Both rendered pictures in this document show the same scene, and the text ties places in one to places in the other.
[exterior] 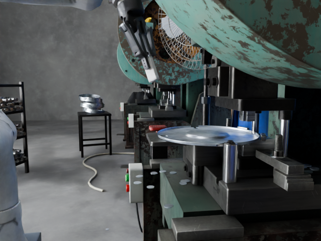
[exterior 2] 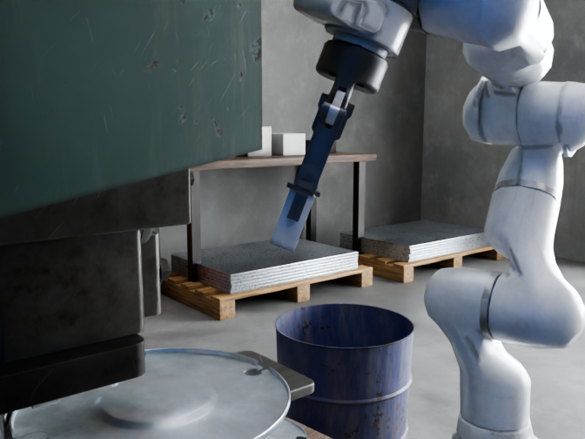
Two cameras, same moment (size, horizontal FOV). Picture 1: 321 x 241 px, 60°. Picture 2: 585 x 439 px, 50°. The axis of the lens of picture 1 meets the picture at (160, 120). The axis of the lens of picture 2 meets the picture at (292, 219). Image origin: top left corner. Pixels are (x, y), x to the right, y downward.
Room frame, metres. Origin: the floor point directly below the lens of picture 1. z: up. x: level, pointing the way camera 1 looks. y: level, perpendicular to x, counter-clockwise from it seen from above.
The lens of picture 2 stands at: (1.42, -0.34, 1.08)
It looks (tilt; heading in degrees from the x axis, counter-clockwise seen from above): 9 degrees down; 149
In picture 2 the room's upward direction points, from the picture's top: straight up
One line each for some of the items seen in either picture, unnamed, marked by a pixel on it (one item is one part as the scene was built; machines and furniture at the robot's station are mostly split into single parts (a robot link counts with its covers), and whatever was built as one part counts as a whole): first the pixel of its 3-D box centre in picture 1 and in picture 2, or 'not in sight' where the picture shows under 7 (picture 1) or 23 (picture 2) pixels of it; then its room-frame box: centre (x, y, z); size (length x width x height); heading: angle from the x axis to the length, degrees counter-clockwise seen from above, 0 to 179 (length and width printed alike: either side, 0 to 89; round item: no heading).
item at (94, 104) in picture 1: (93, 123); not in sight; (3.71, 0.90, 0.40); 0.45 x 0.40 x 0.79; 20
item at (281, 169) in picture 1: (279, 156); not in sight; (0.65, -0.29, 0.76); 0.17 x 0.06 x 0.10; 8
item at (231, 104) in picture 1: (251, 106); (23, 359); (0.82, -0.27, 0.86); 0.20 x 0.16 x 0.05; 8
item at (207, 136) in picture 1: (207, 134); (157, 399); (0.80, -0.14, 0.78); 0.29 x 0.29 x 0.01
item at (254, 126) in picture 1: (255, 122); not in sight; (0.90, -0.31, 0.81); 0.02 x 0.02 x 0.14
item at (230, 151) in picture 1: (230, 160); not in sight; (0.62, -0.16, 0.75); 0.03 x 0.03 x 0.10; 8
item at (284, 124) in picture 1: (284, 130); not in sight; (0.74, -0.33, 0.81); 0.02 x 0.02 x 0.14
